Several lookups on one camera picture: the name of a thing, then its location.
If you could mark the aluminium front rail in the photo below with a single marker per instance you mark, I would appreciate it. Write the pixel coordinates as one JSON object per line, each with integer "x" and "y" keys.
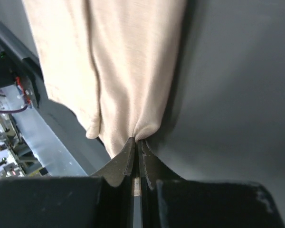
{"x": 53, "y": 135}

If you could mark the beige t shirt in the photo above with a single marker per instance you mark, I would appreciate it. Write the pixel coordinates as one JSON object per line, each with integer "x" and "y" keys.
{"x": 111, "y": 62}

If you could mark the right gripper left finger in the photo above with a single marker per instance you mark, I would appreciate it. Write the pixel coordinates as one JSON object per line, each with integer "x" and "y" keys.
{"x": 103, "y": 200}

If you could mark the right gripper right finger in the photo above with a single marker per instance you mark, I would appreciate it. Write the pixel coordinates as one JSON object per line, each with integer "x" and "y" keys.
{"x": 170, "y": 201}

